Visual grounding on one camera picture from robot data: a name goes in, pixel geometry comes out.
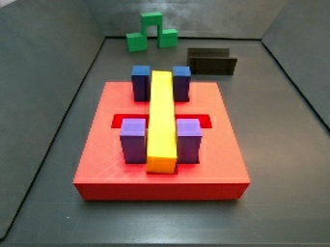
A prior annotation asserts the green bridge-shaped block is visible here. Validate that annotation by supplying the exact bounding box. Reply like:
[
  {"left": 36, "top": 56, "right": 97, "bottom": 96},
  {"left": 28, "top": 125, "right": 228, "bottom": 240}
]
[{"left": 127, "top": 12, "right": 177, "bottom": 52}]

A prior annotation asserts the red base board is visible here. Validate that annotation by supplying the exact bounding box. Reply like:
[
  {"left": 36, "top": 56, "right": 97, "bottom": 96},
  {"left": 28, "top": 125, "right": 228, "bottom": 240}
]
[{"left": 73, "top": 82, "right": 250, "bottom": 201}]

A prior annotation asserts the yellow long bar block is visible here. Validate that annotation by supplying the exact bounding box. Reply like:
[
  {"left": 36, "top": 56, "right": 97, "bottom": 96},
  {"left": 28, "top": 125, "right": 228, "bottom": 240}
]
[{"left": 147, "top": 70, "right": 177, "bottom": 174}]

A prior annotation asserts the purple block right post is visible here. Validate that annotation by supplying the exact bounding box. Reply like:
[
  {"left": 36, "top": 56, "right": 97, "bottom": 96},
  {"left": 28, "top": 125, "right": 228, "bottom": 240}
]
[{"left": 176, "top": 119, "right": 202, "bottom": 164}]

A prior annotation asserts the purple block post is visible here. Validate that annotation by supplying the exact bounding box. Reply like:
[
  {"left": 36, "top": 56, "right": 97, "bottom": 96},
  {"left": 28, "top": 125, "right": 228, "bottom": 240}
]
[
  {"left": 176, "top": 119, "right": 202, "bottom": 164},
  {"left": 120, "top": 119, "right": 145, "bottom": 164}
]

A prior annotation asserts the purple block left post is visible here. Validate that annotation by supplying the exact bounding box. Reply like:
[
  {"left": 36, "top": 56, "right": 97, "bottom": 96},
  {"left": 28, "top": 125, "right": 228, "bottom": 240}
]
[{"left": 120, "top": 119, "right": 145, "bottom": 164}]

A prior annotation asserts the blue block left post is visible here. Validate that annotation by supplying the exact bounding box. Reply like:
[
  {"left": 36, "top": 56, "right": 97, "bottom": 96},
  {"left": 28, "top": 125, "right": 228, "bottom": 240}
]
[{"left": 131, "top": 66, "right": 151, "bottom": 101}]

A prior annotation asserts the blue block post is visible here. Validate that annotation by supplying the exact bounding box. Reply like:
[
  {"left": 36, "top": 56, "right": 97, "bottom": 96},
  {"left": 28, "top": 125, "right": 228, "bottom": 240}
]
[
  {"left": 172, "top": 67, "right": 191, "bottom": 101},
  {"left": 131, "top": 66, "right": 151, "bottom": 101}
]

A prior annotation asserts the blue block right post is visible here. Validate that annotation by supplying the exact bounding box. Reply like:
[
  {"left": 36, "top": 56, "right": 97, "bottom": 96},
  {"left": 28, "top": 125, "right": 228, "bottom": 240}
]
[{"left": 172, "top": 67, "right": 191, "bottom": 101}]

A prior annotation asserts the black metal bracket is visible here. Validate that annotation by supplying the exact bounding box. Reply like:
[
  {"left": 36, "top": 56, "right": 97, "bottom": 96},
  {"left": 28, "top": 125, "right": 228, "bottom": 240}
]
[{"left": 187, "top": 47, "right": 238, "bottom": 75}]

